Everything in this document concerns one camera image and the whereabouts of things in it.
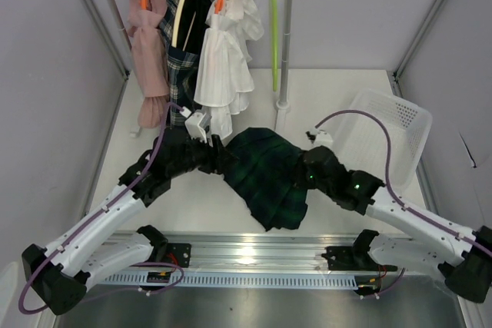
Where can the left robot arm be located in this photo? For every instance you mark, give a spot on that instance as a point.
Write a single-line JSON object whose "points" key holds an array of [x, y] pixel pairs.
{"points": [[63, 271]]}

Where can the aluminium mounting rail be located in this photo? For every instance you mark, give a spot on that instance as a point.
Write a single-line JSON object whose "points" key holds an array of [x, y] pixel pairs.
{"points": [[292, 253]]}

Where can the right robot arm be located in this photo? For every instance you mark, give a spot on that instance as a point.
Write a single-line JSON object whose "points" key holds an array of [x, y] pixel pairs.
{"points": [[371, 197]]}

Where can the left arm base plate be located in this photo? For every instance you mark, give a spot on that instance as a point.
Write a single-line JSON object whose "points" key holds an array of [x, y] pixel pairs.
{"points": [[175, 253]]}

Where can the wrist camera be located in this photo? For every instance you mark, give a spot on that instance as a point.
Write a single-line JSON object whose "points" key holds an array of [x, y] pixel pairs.
{"points": [[197, 125], [319, 138]]}

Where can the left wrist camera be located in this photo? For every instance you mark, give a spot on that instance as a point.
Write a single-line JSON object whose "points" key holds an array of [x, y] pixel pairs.
{"points": [[197, 125]]}

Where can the navy cream plaid skirt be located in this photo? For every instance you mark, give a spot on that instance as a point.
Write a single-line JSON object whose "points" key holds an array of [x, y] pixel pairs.
{"points": [[183, 65]]}

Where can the white plastic basket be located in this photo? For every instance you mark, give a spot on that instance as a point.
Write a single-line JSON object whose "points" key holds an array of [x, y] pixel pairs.
{"points": [[400, 129]]}

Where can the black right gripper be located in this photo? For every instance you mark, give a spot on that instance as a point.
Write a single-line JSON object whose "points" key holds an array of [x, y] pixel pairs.
{"points": [[308, 186]]}

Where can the dark green plaid skirt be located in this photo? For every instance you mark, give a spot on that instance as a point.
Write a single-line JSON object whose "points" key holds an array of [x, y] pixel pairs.
{"points": [[263, 178]]}

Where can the green plastic hanger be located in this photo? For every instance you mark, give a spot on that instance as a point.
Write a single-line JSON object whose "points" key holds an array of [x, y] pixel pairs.
{"points": [[273, 21]]}

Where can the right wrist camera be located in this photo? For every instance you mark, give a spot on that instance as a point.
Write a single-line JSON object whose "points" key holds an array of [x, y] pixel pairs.
{"points": [[319, 138]]}

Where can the white slotted cable duct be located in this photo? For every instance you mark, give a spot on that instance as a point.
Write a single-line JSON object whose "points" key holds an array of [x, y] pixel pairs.
{"points": [[313, 281]]}

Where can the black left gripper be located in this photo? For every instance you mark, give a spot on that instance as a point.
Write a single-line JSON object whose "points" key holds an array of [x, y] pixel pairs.
{"points": [[217, 159]]}

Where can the cream wooden hanger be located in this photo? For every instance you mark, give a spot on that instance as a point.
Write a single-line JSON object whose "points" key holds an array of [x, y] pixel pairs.
{"points": [[180, 30]]}

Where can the pink skirt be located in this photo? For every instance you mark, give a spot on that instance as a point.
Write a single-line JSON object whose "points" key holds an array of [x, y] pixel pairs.
{"points": [[149, 55]]}

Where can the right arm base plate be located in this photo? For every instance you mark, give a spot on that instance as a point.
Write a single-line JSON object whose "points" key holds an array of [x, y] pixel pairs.
{"points": [[344, 258]]}

